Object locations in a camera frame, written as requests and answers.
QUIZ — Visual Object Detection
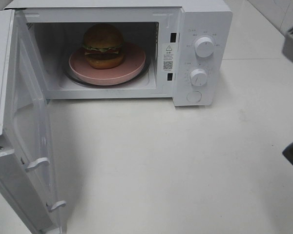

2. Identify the glass turntable plate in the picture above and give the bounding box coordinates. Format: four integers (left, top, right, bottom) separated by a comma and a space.
63, 57, 150, 88

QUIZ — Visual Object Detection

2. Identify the pink plate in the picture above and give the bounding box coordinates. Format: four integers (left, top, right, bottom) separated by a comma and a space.
69, 42, 146, 86

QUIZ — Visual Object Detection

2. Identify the white microwave door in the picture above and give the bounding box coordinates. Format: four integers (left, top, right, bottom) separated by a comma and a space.
0, 9, 66, 234

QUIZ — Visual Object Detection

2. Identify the white upper control knob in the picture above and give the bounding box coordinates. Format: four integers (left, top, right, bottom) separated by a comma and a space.
194, 35, 215, 58

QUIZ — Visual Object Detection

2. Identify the white lower control knob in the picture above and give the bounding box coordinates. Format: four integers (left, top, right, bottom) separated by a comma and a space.
190, 68, 208, 86

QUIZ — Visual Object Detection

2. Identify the toy burger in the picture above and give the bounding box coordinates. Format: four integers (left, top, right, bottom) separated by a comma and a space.
83, 23, 125, 69

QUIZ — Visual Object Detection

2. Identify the white door release button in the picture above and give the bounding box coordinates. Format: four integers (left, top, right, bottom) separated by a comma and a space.
187, 91, 202, 103

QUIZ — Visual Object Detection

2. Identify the warning label sticker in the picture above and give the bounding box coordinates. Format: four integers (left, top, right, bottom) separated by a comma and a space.
162, 43, 175, 72

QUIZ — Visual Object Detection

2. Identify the white control knob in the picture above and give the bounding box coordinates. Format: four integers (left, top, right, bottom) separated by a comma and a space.
190, 68, 208, 86
194, 35, 215, 58

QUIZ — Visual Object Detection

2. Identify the white microwave oven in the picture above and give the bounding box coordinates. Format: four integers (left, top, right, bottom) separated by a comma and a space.
5, 0, 232, 106

